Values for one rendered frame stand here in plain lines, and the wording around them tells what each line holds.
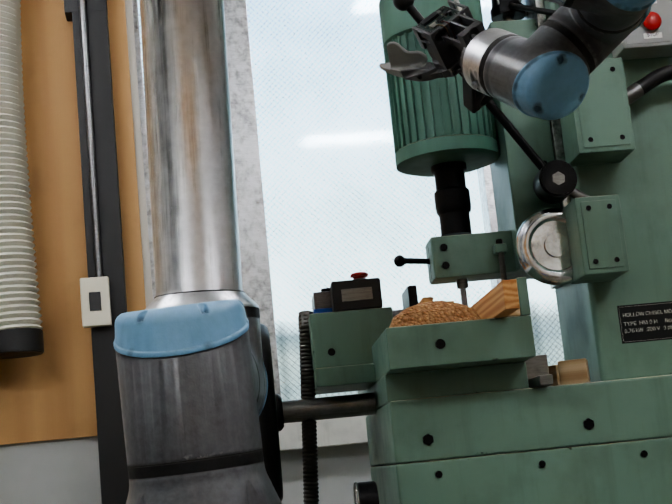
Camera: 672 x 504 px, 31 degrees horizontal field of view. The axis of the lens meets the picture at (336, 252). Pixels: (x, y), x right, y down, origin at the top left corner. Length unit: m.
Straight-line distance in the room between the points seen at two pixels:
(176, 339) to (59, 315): 2.02
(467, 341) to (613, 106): 0.46
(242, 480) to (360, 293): 0.69
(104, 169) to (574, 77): 1.95
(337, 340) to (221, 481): 0.67
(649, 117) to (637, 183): 0.11
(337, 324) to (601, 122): 0.52
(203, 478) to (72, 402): 2.00
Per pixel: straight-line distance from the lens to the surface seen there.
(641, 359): 1.93
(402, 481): 1.73
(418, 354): 1.69
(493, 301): 1.70
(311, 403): 1.93
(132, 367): 1.31
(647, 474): 1.80
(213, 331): 1.29
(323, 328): 1.91
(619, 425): 1.80
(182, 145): 1.51
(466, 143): 1.95
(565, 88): 1.56
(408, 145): 1.98
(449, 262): 1.96
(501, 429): 1.75
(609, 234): 1.85
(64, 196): 3.36
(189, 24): 1.55
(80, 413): 3.26
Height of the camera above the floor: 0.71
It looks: 10 degrees up
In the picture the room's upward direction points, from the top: 6 degrees counter-clockwise
